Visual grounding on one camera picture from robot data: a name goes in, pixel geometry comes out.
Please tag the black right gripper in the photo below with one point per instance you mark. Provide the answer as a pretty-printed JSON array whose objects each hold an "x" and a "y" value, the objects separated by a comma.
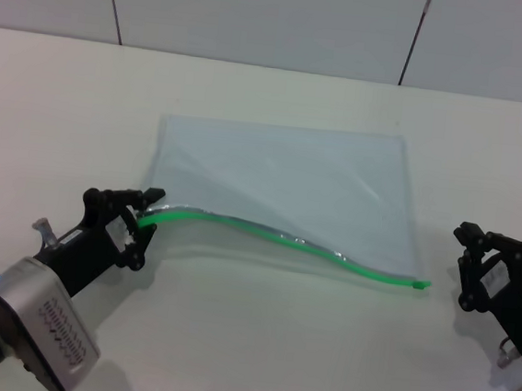
[{"x": 519, "y": 294}]

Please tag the green zipper slider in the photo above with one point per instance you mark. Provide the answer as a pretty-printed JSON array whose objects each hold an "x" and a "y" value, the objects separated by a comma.
[{"x": 417, "y": 284}]

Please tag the clear document bag green zipper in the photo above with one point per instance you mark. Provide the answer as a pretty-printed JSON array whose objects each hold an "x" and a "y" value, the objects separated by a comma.
[{"x": 290, "y": 180}]

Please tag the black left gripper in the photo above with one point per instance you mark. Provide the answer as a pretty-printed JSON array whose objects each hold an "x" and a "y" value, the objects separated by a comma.
[{"x": 94, "y": 244}]

